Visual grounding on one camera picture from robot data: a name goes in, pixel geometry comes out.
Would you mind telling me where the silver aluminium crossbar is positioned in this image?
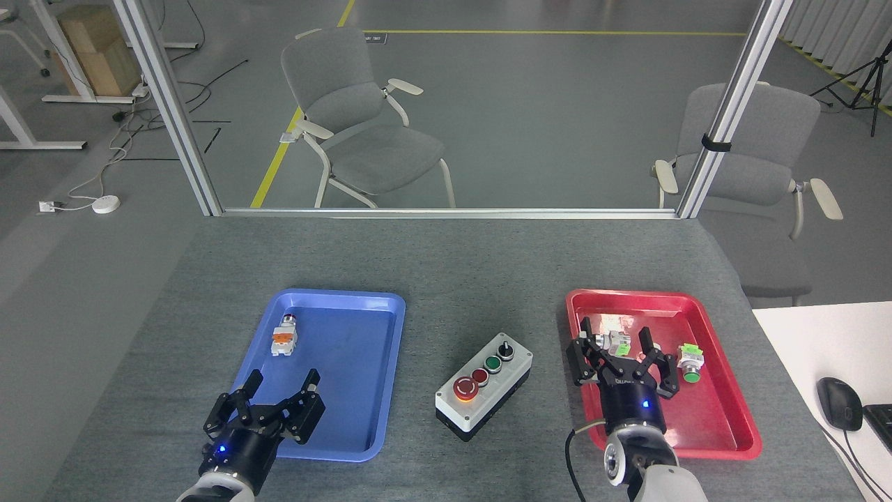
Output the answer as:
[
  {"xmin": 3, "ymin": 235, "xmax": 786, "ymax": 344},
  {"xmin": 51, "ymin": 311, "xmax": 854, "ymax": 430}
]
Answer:
[{"xmin": 222, "ymin": 207, "xmax": 680, "ymax": 220}]

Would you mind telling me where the green push button switch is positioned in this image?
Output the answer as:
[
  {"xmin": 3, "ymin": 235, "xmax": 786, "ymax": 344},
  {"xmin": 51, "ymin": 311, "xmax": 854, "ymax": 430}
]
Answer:
[{"xmin": 678, "ymin": 342, "xmax": 706, "ymax": 384}]

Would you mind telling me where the black keyboard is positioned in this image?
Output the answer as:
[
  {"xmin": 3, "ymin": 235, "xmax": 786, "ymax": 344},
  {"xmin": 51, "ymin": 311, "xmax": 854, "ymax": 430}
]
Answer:
[{"xmin": 863, "ymin": 403, "xmax": 892, "ymax": 455}]

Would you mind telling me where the silver aluminium post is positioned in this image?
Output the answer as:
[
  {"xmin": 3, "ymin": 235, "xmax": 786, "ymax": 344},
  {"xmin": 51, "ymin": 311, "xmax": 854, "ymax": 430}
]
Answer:
[
  {"xmin": 111, "ymin": 0, "xmax": 224, "ymax": 217},
  {"xmin": 676, "ymin": 0, "xmax": 795, "ymax": 220}
]

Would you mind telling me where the white side desk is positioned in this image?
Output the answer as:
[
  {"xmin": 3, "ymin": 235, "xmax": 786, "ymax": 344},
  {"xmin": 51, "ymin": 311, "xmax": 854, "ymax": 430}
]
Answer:
[{"xmin": 753, "ymin": 301, "xmax": 892, "ymax": 502}]

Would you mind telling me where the grey chair with armrests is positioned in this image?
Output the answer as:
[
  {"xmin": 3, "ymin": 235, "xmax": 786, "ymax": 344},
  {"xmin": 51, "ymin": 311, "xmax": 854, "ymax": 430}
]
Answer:
[
  {"xmin": 652, "ymin": 82, "xmax": 844, "ymax": 307},
  {"xmin": 280, "ymin": 26, "xmax": 457, "ymax": 209}
]

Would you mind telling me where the grey four-button control box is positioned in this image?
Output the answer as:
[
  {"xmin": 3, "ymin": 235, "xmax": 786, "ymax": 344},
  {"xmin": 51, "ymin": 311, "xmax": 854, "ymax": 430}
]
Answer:
[{"xmin": 435, "ymin": 332, "xmax": 535, "ymax": 443}]

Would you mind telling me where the black mouse cable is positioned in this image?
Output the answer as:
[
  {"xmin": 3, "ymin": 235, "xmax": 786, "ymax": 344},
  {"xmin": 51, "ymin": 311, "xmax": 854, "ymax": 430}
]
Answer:
[{"xmin": 819, "ymin": 418, "xmax": 892, "ymax": 502}]

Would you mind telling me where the push button switch orange block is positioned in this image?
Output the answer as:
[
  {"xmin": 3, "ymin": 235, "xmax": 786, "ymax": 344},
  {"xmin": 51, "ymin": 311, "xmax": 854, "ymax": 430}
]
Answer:
[{"xmin": 270, "ymin": 314, "xmax": 300, "ymax": 358}]

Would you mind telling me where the black computer mouse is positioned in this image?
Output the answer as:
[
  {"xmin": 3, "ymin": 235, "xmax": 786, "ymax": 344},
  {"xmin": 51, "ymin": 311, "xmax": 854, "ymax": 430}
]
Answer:
[{"xmin": 816, "ymin": 376, "xmax": 864, "ymax": 432}]

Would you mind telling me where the black tripod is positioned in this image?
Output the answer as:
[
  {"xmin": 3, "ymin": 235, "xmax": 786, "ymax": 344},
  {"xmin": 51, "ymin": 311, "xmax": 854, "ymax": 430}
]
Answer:
[{"xmin": 810, "ymin": 57, "xmax": 892, "ymax": 137}]

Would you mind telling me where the blue plastic tray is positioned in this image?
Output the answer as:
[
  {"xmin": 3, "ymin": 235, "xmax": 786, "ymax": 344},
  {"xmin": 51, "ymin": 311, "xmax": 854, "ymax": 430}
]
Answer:
[{"xmin": 213, "ymin": 289, "xmax": 406, "ymax": 463}]

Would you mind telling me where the white floor cable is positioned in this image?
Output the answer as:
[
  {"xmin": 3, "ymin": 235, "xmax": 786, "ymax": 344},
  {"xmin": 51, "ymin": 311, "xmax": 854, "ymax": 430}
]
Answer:
[{"xmin": 64, "ymin": 91, "xmax": 151, "ymax": 208}]

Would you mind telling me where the red plastic tray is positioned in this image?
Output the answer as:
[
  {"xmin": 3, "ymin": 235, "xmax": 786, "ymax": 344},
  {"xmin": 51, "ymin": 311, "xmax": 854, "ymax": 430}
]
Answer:
[{"xmin": 565, "ymin": 289, "xmax": 762, "ymax": 462}]

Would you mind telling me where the brown cardboard box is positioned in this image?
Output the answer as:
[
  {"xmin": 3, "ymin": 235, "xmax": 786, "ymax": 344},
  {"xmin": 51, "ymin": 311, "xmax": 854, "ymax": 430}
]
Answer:
[{"xmin": 52, "ymin": 6, "xmax": 144, "ymax": 97}]

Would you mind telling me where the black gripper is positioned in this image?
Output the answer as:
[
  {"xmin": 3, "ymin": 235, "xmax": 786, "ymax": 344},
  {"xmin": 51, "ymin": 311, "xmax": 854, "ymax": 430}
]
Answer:
[
  {"xmin": 566, "ymin": 317, "xmax": 679, "ymax": 438},
  {"xmin": 199, "ymin": 368, "xmax": 327, "ymax": 494}
]

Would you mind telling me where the white pleated curtain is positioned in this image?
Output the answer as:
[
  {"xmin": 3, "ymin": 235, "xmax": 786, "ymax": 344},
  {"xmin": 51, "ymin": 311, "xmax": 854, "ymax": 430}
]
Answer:
[{"xmin": 779, "ymin": 0, "xmax": 892, "ymax": 116}]

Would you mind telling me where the white desk leg frame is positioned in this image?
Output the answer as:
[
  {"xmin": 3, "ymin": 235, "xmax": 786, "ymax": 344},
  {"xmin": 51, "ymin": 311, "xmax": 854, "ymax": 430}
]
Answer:
[
  {"xmin": 28, "ymin": 0, "xmax": 137, "ymax": 105},
  {"xmin": 0, "ymin": 84, "xmax": 88, "ymax": 151}
]

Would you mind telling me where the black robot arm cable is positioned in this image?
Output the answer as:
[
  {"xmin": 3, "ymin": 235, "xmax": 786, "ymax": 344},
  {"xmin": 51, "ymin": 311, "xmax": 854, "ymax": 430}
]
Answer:
[{"xmin": 564, "ymin": 418, "xmax": 607, "ymax": 502}]

